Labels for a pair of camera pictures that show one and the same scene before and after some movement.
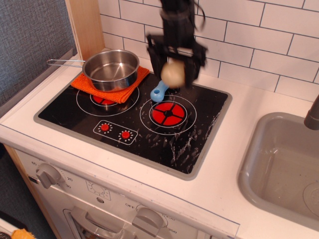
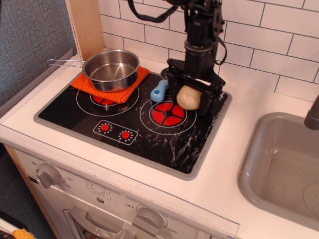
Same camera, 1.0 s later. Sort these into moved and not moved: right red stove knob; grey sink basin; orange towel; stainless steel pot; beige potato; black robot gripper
Moved: beige potato; black robot gripper
Not moved: grey sink basin; stainless steel pot; right red stove knob; orange towel
